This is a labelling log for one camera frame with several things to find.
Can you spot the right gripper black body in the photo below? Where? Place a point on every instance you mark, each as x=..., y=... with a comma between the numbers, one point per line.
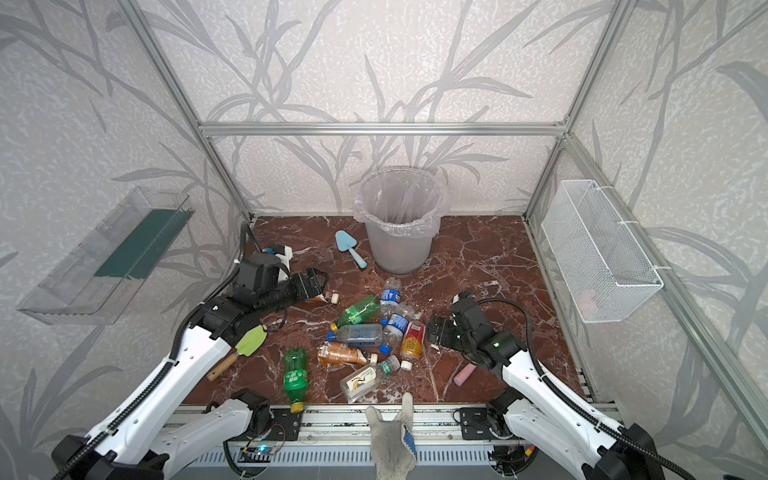
x=450, y=330

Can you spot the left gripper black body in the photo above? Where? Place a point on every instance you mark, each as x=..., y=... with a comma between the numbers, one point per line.
x=305, y=285

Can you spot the brown nescafe bottle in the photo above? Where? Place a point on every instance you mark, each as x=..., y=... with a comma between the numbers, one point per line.
x=332, y=298
x=332, y=353

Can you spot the orange drink bottle red label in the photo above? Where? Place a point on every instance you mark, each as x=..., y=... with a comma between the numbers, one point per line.
x=412, y=346

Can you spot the pepsi bottle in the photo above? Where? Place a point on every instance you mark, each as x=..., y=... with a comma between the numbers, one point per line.
x=395, y=327
x=390, y=297

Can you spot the tea bottle green label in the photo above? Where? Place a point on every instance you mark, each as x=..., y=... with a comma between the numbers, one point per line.
x=368, y=379

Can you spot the green Sprite bottle front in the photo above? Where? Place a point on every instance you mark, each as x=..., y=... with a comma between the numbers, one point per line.
x=296, y=378

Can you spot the green sprite bottle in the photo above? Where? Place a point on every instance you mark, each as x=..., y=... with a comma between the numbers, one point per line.
x=296, y=378
x=360, y=312

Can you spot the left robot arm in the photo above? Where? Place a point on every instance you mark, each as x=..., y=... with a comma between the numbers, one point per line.
x=129, y=443

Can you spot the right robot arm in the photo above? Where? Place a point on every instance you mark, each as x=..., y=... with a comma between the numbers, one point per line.
x=540, y=409

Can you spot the grey mesh waste bin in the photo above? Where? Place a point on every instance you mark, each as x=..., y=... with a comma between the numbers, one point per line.
x=398, y=255

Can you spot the clear plastic bin liner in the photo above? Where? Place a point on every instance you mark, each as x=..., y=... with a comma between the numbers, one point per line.
x=402, y=202

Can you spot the light blue plastic trowel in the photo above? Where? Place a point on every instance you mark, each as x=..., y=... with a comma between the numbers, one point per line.
x=346, y=243

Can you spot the green Sprite bottle centre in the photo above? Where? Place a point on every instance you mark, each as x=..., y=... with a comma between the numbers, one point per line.
x=360, y=312

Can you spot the clear water bottle blue cap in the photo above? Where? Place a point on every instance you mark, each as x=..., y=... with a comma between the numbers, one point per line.
x=359, y=336

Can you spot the white knitted work glove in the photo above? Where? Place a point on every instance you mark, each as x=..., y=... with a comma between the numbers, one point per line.
x=392, y=443

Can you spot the green circuit board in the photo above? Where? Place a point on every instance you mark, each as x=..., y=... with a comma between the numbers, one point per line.
x=263, y=453

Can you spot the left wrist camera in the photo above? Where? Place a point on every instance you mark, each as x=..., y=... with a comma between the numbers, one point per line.
x=284, y=253

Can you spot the green trowel wooden handle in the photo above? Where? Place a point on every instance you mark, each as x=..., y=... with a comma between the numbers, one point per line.
x=249, y=343

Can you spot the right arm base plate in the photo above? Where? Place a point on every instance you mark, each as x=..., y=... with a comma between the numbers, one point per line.
x=490, y=426

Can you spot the aluminium front rail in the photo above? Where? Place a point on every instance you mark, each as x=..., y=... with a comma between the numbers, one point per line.
x=355, y=424

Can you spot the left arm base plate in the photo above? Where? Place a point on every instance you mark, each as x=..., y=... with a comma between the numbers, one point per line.
x=268, y=422

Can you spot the white wire mesh basket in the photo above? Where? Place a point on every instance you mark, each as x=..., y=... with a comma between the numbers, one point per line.
x=607, y=272

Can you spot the clear acrylic wall shelf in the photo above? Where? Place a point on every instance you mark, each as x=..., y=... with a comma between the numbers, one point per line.
x=94, y=284

